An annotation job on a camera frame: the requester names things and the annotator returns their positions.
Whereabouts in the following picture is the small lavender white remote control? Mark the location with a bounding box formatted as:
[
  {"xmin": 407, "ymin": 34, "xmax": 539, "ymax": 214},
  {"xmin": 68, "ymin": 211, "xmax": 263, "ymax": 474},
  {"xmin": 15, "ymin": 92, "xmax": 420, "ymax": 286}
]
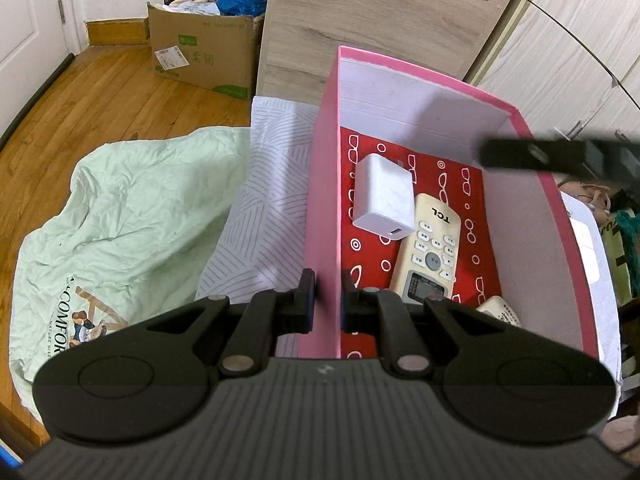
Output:
[{"xmin": 475, "ymin": 296, "xmax": 522, "ymax": 328}]

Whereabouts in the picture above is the black door draft stopper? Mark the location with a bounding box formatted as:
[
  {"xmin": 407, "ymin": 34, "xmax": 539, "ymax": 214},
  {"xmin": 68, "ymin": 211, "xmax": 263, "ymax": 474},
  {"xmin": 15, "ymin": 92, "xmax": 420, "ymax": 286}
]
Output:
[{"xmin": 0, "ymin": 52, "xmax": 76, "ymax": 146}]

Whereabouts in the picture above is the white door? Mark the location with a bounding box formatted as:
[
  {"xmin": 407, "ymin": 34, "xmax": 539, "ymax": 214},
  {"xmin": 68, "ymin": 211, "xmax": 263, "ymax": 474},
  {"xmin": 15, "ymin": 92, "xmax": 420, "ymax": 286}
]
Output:
[{"xmin": 0, "ymin": 0, "xmax": 68, "ymax": 73}]

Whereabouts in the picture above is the cream remote control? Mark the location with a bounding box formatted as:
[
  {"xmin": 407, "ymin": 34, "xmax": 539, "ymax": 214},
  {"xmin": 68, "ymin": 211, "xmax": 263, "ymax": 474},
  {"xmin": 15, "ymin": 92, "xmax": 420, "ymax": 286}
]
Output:
[{"xmin": 388, "ymin": 192, "xmax": 462, "ymax": 306}]

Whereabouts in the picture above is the red patterned flat box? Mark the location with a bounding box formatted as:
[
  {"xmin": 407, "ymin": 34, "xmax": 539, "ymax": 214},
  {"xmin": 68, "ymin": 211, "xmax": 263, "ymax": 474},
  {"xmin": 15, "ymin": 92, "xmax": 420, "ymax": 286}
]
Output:
[{"xmin": 340, "ymin": 127, "xmax": 503, "ymax": 358}]

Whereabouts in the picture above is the wooden shelf cabinet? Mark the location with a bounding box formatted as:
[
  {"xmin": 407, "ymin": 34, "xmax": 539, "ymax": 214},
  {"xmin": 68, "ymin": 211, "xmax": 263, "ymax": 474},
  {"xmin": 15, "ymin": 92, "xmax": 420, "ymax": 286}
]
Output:
[{"xmin": 256, "ymin": 0, "xmax": 531, "ymax": 106}]

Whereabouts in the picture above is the pink cardboard box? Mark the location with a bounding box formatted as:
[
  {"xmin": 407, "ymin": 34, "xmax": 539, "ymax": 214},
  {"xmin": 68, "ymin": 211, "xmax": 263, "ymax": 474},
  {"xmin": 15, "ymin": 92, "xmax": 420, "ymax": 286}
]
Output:
[{"xmin": 297, "ymin": 45, "xmax": 601, "ymax": 361}]

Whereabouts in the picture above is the teal knitted cloth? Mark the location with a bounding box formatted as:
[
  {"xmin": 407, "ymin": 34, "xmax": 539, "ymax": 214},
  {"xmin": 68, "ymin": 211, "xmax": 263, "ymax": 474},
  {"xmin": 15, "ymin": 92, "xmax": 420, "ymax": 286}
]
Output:
[{"xmin": 607, "ymin": 210, "xmax": 640, "ymax": 241}]

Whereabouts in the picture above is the light wood wardrobe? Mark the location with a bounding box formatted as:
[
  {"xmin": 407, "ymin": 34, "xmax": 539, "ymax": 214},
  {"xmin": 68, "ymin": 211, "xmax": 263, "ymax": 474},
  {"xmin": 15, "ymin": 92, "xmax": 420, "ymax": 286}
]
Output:
[{"xmin": 465, "ymin": 0, "xmax": 640, "ymax": 146}]

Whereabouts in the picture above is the light green blanket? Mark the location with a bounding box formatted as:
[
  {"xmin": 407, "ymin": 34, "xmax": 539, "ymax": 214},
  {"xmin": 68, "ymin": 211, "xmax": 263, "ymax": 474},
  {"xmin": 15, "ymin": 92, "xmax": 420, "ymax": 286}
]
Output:
[{"xmin": 10, "ymin": 126, "xmax": 251, "ymax": 411}]

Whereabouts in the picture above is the large brown cardboard box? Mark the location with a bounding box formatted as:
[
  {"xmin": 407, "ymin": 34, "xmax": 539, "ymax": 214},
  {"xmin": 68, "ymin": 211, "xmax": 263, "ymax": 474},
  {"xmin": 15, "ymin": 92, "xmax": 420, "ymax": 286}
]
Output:
[{"xmin": 146, "ymin": 1, "xmax": 266, "ymax": 101}]

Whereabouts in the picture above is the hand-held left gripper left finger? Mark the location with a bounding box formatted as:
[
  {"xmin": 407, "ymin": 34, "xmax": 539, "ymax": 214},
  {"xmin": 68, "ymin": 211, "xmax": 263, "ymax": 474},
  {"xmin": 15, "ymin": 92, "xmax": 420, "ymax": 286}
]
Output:
[{"xmin": 145, "ymin": 268, "xmax": 317, "ymax": 377}]

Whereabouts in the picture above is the beige leather bag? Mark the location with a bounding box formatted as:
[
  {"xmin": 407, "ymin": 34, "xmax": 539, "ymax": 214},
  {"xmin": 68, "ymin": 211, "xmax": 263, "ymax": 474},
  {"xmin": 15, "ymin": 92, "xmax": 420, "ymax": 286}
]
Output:
[{"xmin": 557, "ymin": 180, "xmax": 613, "ymax": 216}]

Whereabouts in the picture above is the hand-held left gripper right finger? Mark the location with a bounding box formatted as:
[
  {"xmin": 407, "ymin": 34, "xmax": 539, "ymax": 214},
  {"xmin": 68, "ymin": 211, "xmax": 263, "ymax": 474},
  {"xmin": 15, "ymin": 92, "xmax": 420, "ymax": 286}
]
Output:
[{"xmin": 340, "ymin": 270, "xmax": 501, "ymax": 378}]

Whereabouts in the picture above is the white charger with USB port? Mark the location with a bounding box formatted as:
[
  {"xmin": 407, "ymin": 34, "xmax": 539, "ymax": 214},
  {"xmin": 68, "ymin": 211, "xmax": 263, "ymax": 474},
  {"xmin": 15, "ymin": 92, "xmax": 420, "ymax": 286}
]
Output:
[{"xmin": 352, "ymin": 154, "xmax": 417, "ymax": 241}]

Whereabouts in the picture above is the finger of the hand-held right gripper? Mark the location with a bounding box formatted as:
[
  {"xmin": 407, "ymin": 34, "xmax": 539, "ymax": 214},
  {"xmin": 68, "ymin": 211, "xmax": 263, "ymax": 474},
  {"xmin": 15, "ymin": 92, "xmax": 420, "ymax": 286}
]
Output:
[{"xmin": 482, "ymin": 138, "xmax": 640, "ymax": 185}]

